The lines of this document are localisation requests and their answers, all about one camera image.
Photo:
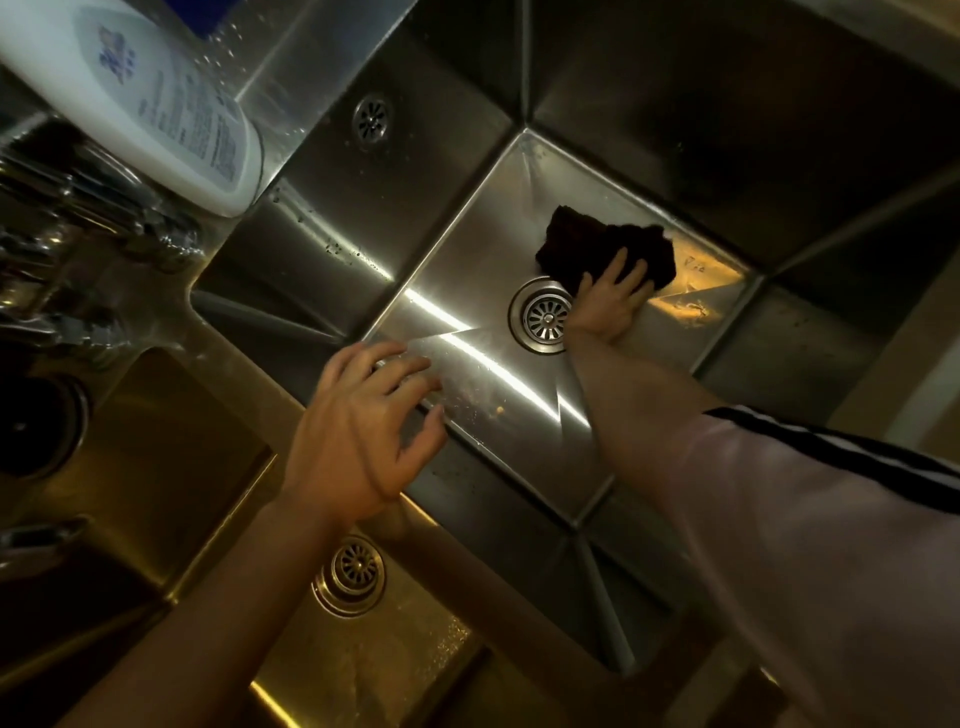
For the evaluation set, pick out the person's left hand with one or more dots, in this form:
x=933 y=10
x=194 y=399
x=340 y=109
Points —
x=352 y=450

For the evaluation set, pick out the person's right hand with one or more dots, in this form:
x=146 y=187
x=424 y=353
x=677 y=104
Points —
x=604 y=315

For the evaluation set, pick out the dark brown cleaning cloth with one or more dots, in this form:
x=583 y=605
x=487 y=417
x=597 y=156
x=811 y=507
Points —
x=577 y=240

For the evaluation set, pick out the stainless steel sink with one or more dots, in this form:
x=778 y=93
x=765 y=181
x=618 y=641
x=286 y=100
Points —
x=465 y=247

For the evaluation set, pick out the person's left forearm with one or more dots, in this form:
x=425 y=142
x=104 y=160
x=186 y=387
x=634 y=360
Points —
x=202 y=637

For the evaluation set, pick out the round steel sink drain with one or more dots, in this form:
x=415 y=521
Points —
x=352 y=574
x=536 y=319

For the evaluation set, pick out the white striped shirt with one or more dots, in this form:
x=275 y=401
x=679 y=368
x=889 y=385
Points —
x=825 y=562

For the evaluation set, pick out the small dark rectangular panel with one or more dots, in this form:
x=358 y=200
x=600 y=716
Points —
x=199 y=11

